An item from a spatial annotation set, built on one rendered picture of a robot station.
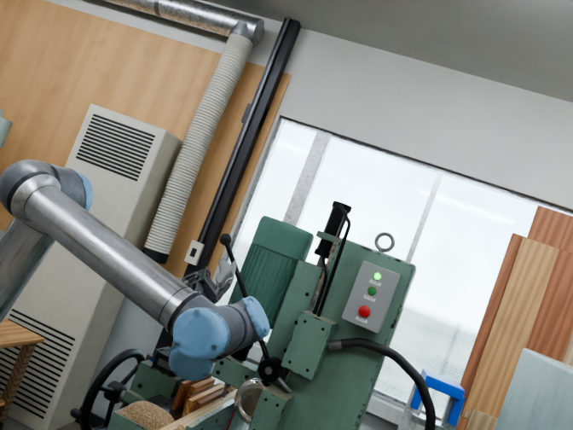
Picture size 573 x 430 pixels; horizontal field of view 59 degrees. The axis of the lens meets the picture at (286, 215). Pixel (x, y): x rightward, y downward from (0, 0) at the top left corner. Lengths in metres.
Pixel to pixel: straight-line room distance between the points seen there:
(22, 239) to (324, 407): 0.86
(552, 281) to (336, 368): 1.69
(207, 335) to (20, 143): 3.03
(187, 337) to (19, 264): 0.58
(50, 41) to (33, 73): 0.25
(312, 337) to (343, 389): 0.17
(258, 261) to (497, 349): 1.60
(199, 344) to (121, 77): 2.78
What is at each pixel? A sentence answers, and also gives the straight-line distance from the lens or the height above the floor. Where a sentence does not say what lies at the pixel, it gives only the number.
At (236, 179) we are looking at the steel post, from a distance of 2.95.
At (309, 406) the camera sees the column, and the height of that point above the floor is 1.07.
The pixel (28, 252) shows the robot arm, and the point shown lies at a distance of 1.36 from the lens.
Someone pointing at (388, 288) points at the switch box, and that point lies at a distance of 1.31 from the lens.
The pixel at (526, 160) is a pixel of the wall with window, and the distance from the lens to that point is 3.02.
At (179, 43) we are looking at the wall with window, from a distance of 3.44.
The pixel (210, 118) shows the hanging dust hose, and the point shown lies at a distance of 3.02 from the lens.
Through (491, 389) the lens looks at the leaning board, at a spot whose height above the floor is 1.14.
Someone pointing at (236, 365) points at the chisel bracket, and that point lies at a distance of 1.56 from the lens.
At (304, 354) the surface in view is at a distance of 1.33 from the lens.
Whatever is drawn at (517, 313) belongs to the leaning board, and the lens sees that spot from 2.79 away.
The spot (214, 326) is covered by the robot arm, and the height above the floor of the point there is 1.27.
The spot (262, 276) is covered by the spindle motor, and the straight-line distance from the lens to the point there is 1.47.
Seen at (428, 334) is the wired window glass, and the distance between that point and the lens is 2.95.
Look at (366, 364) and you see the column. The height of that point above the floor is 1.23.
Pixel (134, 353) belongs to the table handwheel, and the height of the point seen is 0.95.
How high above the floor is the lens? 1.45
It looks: 3 degrees up
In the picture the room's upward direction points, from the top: 21 degrees clockwise
